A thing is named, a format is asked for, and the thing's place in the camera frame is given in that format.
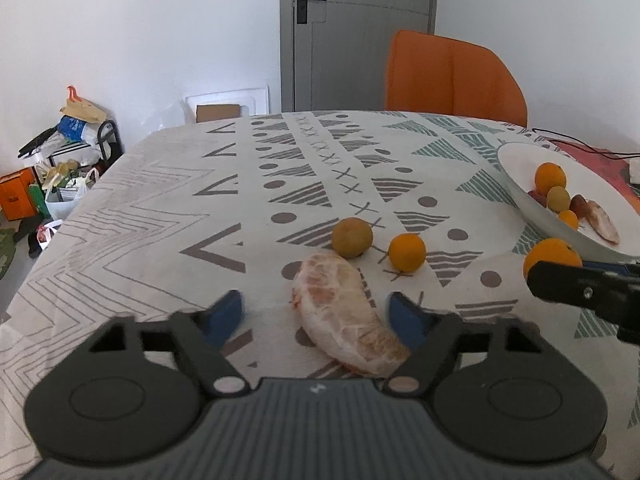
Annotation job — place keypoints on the orange box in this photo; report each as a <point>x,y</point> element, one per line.
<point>17,195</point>

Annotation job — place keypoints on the orange red printed tablecloth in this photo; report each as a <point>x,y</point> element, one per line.
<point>590,152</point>

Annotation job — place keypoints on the brown paper bag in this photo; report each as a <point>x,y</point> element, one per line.
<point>85,110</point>

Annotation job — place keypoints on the large orange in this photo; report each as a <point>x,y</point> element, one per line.
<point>550,252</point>

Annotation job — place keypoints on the brown cardboard piece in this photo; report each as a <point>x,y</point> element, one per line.
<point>217,113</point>

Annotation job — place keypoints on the small red fruit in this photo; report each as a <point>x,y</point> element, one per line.
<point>536,197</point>
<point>578,205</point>

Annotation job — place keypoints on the black folded umbrella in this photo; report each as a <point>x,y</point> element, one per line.
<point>37,142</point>

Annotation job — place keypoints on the blue white plastic bag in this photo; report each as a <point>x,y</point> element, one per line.
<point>75,129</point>

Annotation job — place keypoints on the green floor mat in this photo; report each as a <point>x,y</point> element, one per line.
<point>6,255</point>

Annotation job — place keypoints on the orange plastic hook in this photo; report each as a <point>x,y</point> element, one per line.
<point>73,94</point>

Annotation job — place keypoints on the small yellow-green fruit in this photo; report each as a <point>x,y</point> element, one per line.
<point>558,198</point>

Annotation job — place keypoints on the orange chair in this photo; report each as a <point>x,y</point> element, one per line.
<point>450,80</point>

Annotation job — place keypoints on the small orange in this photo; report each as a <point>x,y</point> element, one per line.
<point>407,252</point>

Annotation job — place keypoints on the white round plate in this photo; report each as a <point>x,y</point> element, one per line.
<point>520,170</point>

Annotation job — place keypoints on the green box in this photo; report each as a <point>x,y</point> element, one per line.
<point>39,200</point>

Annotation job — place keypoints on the peeled pomelo segment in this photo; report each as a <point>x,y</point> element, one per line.
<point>340,310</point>
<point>602,221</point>

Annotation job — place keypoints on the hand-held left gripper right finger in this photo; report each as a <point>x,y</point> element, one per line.
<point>405,317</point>

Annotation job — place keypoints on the white bag with yellow contents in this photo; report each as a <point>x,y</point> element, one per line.
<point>65,195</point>

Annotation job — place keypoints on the grey door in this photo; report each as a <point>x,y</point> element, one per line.
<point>365,50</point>

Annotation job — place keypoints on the tiny orange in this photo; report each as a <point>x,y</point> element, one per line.
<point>568,220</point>

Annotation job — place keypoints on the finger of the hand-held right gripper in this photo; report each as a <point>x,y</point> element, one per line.
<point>565,282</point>
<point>607,266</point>

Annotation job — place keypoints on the medium orange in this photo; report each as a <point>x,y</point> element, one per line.
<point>550,178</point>

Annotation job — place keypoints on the white bag with red contents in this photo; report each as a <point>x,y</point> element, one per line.
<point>49,232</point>

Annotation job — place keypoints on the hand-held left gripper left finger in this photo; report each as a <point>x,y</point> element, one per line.
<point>225,315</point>

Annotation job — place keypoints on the black metal rack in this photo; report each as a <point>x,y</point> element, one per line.
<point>109,145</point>

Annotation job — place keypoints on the white charger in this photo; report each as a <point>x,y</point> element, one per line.
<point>635,172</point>

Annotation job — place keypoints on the large yellow-brown fruit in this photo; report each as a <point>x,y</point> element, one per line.
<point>352,237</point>

